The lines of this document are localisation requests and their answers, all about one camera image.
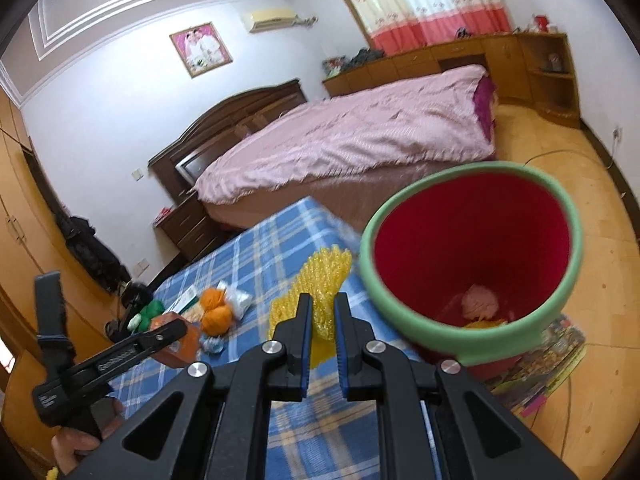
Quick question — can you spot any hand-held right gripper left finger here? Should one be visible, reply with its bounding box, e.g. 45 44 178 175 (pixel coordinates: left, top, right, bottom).
65 294 314 480

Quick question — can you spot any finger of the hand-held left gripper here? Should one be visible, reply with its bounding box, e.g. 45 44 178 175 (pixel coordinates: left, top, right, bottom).
134 320 189 359
34 271 69 387

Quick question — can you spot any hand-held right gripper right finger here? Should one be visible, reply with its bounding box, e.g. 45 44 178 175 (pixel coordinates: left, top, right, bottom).
335 292 576 480

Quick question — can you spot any orange cardboard box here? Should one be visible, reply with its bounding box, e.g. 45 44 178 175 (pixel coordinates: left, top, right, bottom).
150 312 202 370

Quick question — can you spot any red bin with green rim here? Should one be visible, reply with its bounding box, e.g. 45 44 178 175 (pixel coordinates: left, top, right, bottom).
360 161 585 378

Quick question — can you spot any person's left hand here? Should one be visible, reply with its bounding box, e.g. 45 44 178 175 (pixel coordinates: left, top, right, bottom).
50 396 127 477

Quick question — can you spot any green crumpled wrapper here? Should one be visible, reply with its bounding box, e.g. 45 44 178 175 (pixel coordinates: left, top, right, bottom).
132 300 166 331

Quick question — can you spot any teal small box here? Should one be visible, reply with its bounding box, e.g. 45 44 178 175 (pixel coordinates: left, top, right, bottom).
170 286 200 313

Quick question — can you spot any black dumbbell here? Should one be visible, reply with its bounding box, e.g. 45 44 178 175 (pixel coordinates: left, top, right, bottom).
105 282 153 336

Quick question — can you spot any black hanging jacket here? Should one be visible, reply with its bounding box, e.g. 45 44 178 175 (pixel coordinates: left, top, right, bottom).
54 215 133 296

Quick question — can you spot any light wooden wardrobe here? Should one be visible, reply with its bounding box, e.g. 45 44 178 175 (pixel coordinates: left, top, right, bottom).
0 85 131 461

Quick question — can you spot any white crumpled tissue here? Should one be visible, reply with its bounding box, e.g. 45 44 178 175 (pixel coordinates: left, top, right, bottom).
218 282 251 320

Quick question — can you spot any dark wooden nightstand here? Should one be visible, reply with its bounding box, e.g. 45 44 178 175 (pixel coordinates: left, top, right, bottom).
154 192 226 263

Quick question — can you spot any blue plaid blanket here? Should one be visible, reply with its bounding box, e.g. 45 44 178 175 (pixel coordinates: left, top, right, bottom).
107 196 441 480

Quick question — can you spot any white crumpled paper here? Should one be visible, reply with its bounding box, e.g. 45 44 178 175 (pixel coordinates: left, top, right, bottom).
461 284 501 318

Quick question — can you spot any stack of magazines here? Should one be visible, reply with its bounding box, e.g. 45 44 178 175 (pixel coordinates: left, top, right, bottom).
487 314 588 418

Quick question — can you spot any pink checked bedspread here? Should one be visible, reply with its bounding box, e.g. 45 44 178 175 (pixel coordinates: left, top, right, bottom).
192 64 496 206

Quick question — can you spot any dark wooden bed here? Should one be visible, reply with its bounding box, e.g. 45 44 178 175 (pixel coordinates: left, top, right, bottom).
148 62 498 233

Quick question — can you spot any wooden cabinet row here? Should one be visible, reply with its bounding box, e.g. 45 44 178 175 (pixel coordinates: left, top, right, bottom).
322 35 531 101

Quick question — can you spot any dark clothes pile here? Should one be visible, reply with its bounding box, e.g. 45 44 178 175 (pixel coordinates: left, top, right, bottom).
347 47 386 68

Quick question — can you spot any white air conditioner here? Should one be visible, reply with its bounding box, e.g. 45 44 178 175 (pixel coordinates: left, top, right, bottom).
241 7 301 34

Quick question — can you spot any wooden corner shelf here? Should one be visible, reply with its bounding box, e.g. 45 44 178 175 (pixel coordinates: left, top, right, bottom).
520 32 583 128

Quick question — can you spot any cream and pink curtain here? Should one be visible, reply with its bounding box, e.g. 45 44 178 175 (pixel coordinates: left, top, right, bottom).
334 0 512 58

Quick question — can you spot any framed wall photo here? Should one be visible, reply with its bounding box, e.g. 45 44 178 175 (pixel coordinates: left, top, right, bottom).
169 21 234 79

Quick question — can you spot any thin floor cable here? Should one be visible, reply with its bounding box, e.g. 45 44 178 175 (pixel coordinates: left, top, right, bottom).
522 140 621 171

